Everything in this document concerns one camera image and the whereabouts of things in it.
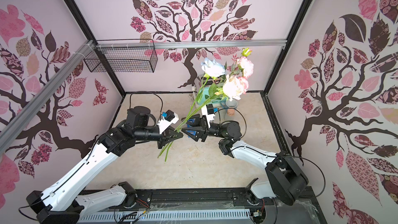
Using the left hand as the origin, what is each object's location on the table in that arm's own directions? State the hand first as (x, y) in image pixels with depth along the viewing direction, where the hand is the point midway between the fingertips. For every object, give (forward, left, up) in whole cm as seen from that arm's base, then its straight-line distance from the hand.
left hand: (179, 137), depth 64 cm
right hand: (+1, -2, +7) cm, 8 cm away
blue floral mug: (+36, -31, -19) cm, 51 cm away
